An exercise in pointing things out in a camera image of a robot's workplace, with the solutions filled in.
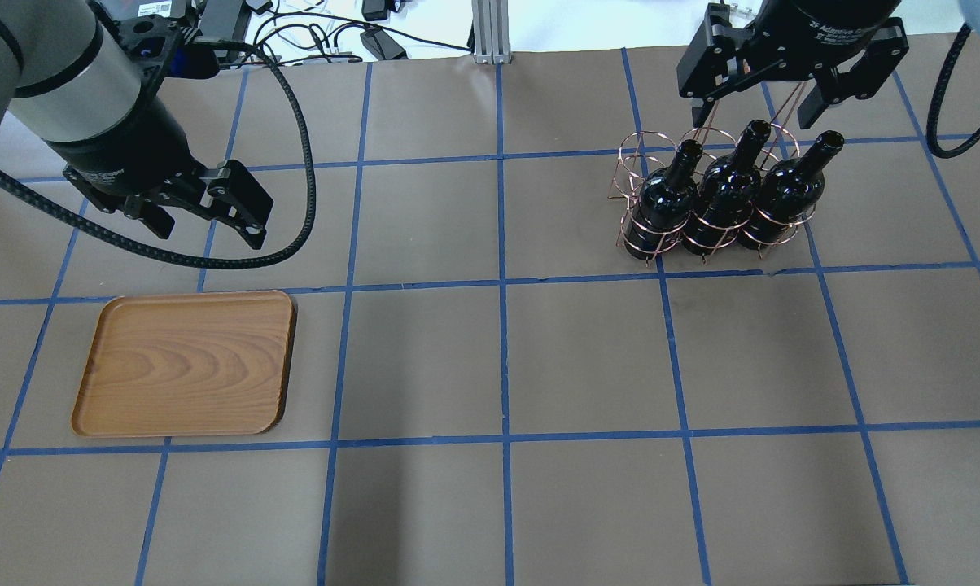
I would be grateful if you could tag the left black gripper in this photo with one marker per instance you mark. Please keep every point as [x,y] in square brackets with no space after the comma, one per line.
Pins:
[125,145]

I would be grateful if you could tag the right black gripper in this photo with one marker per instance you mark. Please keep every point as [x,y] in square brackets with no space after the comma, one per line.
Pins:
[830,34]

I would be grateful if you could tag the dark wine bottle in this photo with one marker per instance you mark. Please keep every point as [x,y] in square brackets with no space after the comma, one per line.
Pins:
[725,197]
[789,190]
[664,204]

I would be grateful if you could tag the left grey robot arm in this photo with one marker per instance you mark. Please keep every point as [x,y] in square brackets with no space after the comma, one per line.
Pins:
[87,85]

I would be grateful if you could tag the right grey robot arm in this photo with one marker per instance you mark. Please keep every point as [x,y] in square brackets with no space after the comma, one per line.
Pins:
[918,17]

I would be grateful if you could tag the wooden tray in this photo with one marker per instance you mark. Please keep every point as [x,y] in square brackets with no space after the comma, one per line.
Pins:
[201,364]

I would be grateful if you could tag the copper wire bottle basket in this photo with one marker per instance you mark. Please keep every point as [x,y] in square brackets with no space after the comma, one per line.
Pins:
[643,152]

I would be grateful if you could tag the aluminium frame post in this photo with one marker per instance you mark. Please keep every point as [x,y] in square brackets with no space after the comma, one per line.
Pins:
[490,30]

